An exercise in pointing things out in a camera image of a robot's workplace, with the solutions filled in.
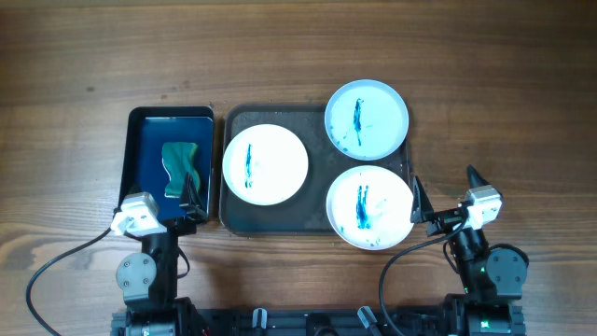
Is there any white plate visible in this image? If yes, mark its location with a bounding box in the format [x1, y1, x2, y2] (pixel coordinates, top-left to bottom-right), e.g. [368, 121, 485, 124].
[222, 124, 309, 205]
[324, 79, 410, 161]
[326, 165, 413, 251]

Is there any green sponge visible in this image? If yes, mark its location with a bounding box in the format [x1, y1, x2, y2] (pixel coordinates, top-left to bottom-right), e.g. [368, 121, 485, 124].
[161, 142, 201, 198]

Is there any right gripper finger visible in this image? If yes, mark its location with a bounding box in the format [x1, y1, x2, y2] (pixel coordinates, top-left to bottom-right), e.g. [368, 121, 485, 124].
[410, 175, 435, 223]
[466, 164, 490, 189]

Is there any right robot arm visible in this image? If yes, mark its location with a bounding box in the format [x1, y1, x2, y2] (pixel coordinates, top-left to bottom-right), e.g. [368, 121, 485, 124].
[410, 165, 530, 336]

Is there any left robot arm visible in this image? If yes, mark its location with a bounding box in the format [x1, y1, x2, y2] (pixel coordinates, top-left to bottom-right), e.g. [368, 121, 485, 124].
[110, 173, 211, 336]

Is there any dark brown serving tray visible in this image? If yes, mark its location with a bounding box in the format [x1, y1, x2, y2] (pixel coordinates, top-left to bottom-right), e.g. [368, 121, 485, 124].
[218, 103, 414, 236]

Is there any left black cable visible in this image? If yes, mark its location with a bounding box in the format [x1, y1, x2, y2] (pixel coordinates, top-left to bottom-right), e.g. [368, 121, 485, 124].
[25, 227, 113, 336]

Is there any black water tray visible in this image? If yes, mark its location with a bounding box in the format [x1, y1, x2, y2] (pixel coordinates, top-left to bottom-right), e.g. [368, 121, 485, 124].
[118, 106, 215, 222]

